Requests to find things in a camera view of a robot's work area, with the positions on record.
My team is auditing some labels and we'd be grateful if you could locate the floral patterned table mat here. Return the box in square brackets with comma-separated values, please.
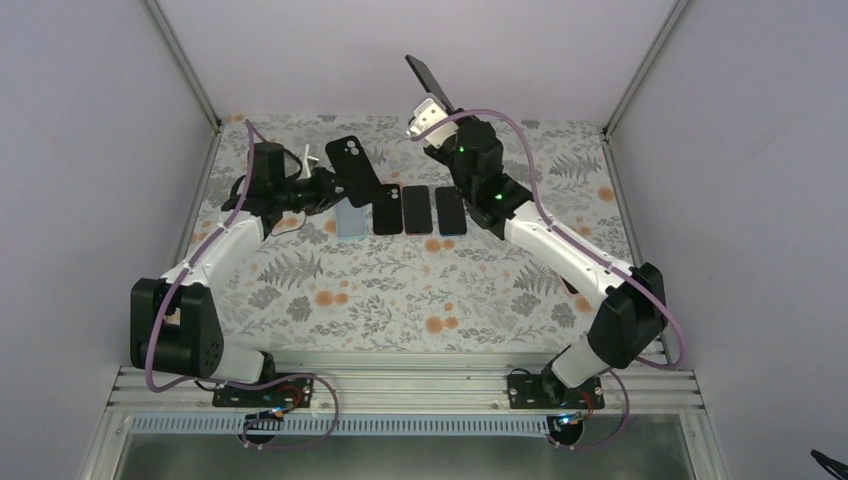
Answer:
[190, 115, 632, 353]

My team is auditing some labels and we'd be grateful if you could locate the aluminium right corner post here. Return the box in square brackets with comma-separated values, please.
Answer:
[603, 0, 693, 143]

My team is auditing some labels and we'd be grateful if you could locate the light blue case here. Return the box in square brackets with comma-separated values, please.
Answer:
[335, 198, 367, 240]

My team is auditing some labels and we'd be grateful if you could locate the aluminium corner post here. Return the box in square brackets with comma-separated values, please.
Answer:
[603, 0, 693, 143]
[141, 0, 222, 132]

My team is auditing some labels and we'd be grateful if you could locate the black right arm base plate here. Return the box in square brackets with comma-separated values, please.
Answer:
[506, 369, 605, 410]

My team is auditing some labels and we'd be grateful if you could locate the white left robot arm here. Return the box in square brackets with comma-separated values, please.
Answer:
[130, 142, 347, 405]

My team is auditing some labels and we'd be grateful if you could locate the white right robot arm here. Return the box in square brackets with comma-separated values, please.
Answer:
[409, 108, 671, 407]

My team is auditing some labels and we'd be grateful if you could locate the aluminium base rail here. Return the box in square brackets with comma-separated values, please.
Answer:
[105, 351, 706, 417]

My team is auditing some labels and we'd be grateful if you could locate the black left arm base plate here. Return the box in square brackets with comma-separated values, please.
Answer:
[212, 373, 315, 410]

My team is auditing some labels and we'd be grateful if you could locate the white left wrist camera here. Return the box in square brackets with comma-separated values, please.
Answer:
[300, 144, 320, 179]

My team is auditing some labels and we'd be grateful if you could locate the phone in peach case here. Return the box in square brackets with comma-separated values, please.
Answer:
[560, 278, 579, 296]

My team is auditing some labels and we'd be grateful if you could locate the aluminium left corner post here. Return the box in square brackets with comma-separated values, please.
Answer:
[141, 0, 222, 132]

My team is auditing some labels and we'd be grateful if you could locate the black phone case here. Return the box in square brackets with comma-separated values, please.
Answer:
[372, 184, 404, 236]

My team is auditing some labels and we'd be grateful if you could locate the black phone without case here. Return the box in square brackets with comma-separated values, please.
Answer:
[405, 54, 455, 114]

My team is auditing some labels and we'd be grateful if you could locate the perforated cable tray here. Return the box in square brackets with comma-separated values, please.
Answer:
[127, 412, 567, 438]

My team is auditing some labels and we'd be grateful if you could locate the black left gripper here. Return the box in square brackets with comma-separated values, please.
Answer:
[274, 167, 356, 215]

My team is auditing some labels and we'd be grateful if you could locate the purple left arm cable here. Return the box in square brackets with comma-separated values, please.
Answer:
[142, 119, 340, 452]

